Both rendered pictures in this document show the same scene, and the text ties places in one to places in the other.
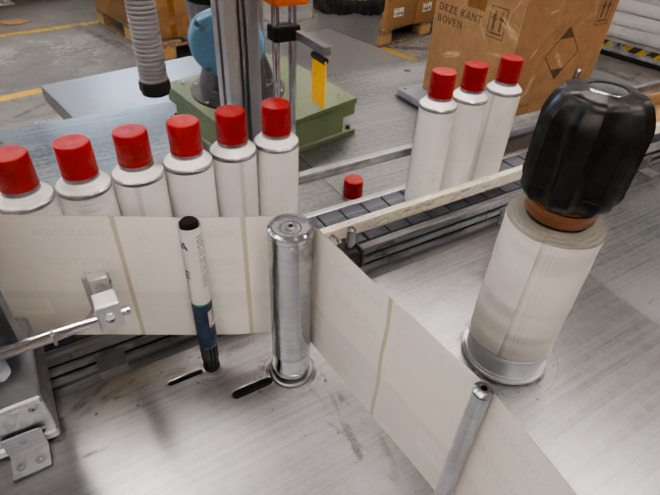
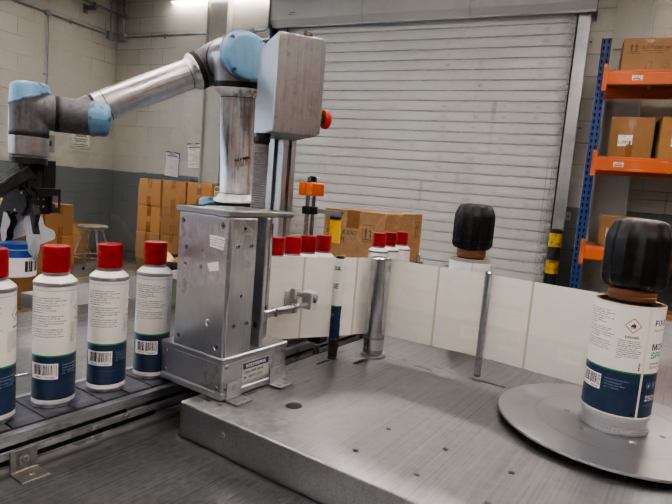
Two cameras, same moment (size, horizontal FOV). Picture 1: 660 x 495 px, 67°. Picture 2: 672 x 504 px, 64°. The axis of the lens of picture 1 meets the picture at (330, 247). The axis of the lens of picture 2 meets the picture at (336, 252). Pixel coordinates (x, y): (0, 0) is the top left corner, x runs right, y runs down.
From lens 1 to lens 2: 75 cm
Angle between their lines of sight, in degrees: 39
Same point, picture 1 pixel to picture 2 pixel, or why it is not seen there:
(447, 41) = (335, 249)
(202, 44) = not seen: hidden behind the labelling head
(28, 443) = (277, 375)
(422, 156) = not seen: hidden behind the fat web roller
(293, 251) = (387, 265)
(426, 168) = not seen: hidden behind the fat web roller
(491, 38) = (366, 242)
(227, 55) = (278, 222)
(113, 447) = (315, 379)
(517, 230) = (460, 262)
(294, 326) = (383, 312)
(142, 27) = (261, 199)
